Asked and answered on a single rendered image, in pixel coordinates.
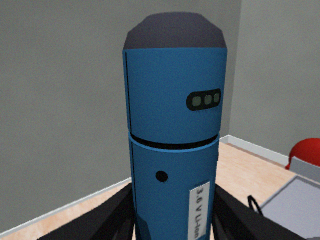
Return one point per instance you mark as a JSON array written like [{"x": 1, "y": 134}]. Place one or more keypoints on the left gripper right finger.
[{"x": 233, "y": 220}]

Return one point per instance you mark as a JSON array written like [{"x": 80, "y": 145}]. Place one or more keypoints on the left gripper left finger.
[{"x": 102, "y": 222}]

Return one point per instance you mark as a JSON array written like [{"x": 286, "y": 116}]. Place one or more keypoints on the dark blue electric screwdriver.
[{"x": 174, "y": 73}]

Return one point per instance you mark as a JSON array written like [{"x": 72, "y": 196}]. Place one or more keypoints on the grey rectangular tray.
[{"x": 296, "y": 206}]

